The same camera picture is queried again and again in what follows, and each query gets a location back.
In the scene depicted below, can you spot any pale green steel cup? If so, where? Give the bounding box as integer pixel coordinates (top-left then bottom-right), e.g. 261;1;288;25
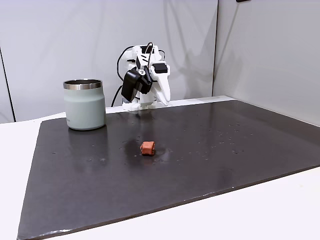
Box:
62;79;107;131

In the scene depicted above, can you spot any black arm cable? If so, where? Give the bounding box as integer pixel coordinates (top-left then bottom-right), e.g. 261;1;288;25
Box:
110;46;136;108

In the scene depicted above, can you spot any dark grey table mat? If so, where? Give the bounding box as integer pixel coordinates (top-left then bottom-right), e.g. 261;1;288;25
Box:
16;99;320;240

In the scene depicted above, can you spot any thin black camera cable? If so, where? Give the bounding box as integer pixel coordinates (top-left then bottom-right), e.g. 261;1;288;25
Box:
143;41;155;73

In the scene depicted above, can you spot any red-brown cube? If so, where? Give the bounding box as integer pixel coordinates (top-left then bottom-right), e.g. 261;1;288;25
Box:
139;141;156;157

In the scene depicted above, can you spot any black camera box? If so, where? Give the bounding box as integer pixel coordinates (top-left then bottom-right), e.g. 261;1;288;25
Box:
120;67;153;103

